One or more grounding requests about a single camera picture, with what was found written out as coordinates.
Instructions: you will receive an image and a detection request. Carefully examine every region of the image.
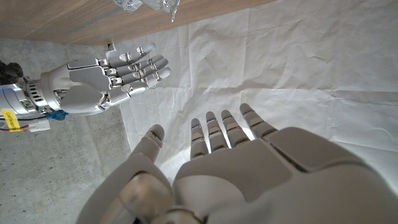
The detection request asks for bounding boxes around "white creased backdrop sheet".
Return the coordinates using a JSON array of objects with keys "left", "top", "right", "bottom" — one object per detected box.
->
[{"left": 107, "top": 0, "right": 398, "bottom": 197}]

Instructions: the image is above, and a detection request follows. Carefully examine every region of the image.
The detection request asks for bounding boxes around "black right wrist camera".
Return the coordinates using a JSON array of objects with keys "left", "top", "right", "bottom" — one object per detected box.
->
[{"left": 0, "top": 60, "right": 24, "bottom": 85}]

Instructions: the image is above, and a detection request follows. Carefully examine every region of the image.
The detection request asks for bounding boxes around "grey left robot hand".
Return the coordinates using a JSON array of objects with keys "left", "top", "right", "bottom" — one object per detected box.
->
[{"left": 76, "top": 103, "right": 398, "bottom": 224}]

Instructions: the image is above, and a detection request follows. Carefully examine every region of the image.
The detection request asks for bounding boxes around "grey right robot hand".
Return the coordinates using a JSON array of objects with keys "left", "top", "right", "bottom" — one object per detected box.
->
[{"left": 40, "top": 42, "right": 172, "bottom": 116}]

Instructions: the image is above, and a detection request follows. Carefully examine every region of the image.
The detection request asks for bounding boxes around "crinkled aluminum foil sheet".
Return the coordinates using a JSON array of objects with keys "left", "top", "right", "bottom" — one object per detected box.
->
[{"left": 112, "top": 0, "right": 181, "bottom": 22}]

